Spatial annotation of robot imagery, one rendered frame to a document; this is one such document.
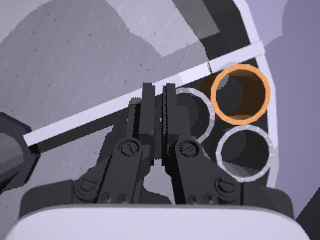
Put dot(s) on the bronze bushing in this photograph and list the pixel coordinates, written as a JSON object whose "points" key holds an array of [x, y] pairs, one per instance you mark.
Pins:
{"points": [[255, 98]]}

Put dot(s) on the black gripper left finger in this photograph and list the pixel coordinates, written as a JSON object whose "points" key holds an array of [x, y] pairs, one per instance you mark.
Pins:
{"points": [[119, 178]]}

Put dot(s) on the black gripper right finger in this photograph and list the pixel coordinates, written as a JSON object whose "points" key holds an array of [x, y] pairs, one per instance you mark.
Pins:
{"points": [[196, 180]]}

